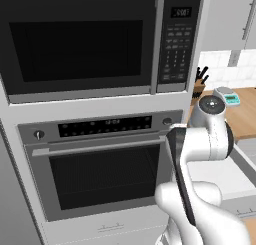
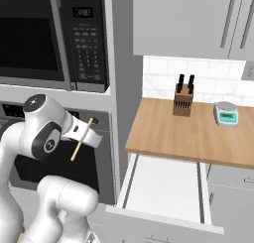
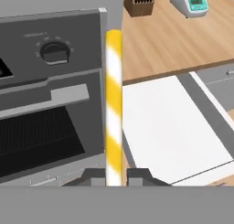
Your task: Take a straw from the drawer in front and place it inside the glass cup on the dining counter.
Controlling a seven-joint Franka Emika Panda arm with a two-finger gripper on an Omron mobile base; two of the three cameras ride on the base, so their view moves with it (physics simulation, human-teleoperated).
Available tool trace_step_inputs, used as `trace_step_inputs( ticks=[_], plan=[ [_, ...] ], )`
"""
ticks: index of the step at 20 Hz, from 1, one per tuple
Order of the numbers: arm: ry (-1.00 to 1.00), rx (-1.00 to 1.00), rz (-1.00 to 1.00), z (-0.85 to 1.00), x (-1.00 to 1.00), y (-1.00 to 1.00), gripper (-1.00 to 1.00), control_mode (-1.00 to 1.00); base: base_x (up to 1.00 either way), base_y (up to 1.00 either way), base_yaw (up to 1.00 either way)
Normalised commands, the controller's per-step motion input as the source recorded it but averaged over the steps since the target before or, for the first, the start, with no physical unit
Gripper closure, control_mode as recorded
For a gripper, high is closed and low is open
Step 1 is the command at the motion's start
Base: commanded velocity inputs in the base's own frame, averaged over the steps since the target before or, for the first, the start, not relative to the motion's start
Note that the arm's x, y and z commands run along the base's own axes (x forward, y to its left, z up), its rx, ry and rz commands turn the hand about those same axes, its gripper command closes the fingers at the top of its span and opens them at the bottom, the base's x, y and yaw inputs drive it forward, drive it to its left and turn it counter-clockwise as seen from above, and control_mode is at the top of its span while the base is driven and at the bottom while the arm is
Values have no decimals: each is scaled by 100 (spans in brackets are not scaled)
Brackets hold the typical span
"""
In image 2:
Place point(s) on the black microwave oven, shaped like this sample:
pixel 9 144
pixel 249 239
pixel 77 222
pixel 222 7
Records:
pixel 29 42

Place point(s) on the closed grey drawer front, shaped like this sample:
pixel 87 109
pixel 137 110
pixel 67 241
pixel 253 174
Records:
pixel 228 177

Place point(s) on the grey base cupboard door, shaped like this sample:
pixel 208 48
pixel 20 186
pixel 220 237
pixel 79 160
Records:
pixel 234 217

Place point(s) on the black built-in oven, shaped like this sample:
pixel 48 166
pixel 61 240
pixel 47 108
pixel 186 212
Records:
pixel 82 167

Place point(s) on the wooden knife block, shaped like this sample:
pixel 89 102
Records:
pixel 182 104

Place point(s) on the narrow grey wall cupboard door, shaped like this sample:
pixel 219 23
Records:
pixel 243 52

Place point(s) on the grey wall socket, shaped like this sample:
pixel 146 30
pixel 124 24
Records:
pixel 249 71

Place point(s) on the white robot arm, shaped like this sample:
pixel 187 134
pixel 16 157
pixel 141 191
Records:
pixel 13 161

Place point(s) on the grey tall appliance cabinet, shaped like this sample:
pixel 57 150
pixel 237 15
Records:
pixel 124 88

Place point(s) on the wide grey wall cupboard door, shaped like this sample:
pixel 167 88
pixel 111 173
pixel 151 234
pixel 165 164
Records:
pixel 182 22

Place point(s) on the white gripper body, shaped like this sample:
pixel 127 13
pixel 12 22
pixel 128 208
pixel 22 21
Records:
pixel 92 138

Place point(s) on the open white drawer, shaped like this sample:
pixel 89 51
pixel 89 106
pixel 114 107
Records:
pixel 165 187

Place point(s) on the grey kitchen scale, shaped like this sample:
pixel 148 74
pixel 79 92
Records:
pixel 225 114

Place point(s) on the black oven knob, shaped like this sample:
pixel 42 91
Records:
pixel 95 120

